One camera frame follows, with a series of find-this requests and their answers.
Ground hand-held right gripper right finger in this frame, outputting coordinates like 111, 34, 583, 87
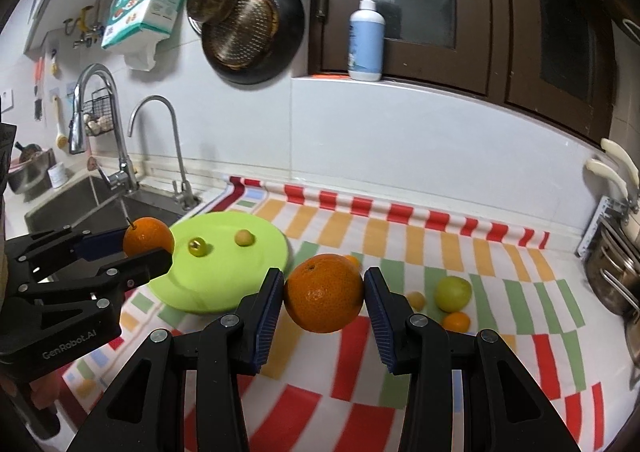
363, 267, 583, 452

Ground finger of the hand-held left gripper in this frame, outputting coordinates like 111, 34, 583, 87
10, 248, 174, 305
5, 226, 132, 278

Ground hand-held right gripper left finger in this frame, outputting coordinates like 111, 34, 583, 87
65, 267, 286, 452

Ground orange with stem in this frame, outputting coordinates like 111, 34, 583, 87
122, 216, 176, 259

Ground green plate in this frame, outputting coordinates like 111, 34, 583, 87
145, 211, 293, 315

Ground large orange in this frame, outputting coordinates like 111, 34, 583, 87
283, 253, 365, 334

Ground small orange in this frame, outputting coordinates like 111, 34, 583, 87
442, 312, 472, 333

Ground person's left hand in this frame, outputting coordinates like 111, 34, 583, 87
27, 372, 63, 410

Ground stainless steel sink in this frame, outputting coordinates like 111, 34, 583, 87
25, 175, 186, 283

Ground striped colourful cloth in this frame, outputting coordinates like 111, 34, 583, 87
60, 176, 608, 452

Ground large chrome faucet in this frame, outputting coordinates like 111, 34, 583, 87
68, 63, 141, 193

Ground thin gooseneck faucet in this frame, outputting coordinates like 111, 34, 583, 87
128, 96, 201, 210

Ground large stainless steel pot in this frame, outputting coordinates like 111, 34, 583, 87
585, 217, 640, 318

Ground metal dish rack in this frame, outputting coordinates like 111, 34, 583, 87
577, 196, 628, 258

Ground paper towel pack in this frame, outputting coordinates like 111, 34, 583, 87
101, 0, 193, 72

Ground black frying pan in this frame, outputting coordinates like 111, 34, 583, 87
200, 0, 306, 86

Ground white pump bottle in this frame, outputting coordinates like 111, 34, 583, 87
347, 0, 386, 82

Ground long handled dish brush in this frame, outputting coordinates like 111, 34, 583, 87
52, 95, 69, 149

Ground black wire basket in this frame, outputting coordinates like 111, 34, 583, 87
80, 87, 118, 137

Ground red handled hanging tool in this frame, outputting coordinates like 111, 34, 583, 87
34, 57, 46, 120

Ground yellow handled wall tap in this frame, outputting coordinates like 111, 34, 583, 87
62, 7, 99, 49

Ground cream knife handles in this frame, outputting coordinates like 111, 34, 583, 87
586, 138, 640, 213

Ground dark brown window frame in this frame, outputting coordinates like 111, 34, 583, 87
307, 0, 621, 143

